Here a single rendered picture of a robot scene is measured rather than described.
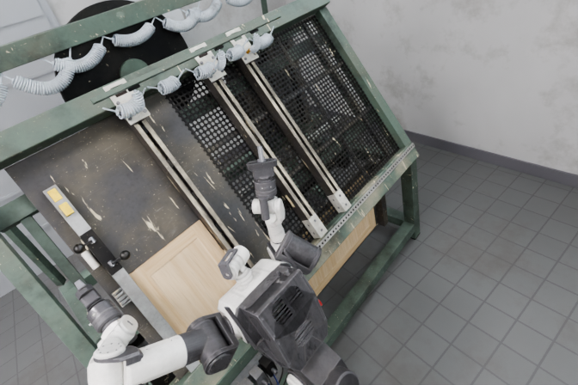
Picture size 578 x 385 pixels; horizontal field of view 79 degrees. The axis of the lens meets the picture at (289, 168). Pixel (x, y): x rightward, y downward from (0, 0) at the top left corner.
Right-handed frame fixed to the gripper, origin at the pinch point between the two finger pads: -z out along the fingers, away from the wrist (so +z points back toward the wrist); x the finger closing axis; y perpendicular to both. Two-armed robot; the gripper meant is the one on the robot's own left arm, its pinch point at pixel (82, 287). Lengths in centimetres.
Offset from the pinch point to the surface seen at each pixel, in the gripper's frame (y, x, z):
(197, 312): 26.3, 32.1, 27.3
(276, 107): 122, -2, -16
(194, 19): 132, -15, -96
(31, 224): -0.2, -0.8, -35.9
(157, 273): 23.5, 18.7, 6.4
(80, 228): 11.7, -1.8, -20.9
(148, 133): 56, -12, -36
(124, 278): 12.6, 12.4, 1.2
